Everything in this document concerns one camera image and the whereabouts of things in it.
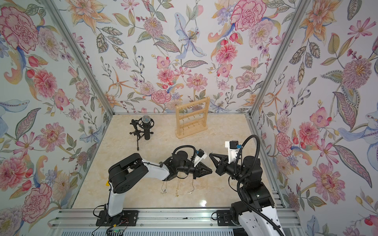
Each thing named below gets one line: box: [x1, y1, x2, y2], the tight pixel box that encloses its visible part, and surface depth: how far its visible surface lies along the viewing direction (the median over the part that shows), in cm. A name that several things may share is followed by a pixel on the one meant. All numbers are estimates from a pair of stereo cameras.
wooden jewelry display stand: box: [175, 96, 211, 140], surface depth 106 cm
